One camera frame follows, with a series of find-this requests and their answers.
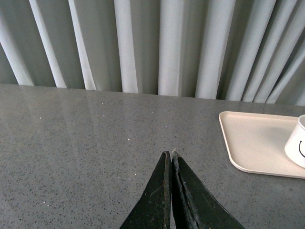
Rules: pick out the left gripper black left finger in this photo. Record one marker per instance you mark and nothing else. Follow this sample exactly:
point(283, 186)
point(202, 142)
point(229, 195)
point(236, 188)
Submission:
point(153, 209)

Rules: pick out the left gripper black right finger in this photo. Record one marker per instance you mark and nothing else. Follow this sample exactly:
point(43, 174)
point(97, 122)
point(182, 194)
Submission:
point(194, 207)

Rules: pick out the white mug with black handle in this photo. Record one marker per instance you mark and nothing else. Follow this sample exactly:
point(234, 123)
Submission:
point(295, 146)

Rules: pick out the pink rectangular tray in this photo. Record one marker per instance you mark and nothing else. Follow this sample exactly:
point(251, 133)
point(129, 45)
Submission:
point(255, 143)

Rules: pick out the white pleated curtain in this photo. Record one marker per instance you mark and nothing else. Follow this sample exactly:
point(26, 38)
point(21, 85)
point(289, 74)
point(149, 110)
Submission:
point(237, 50)

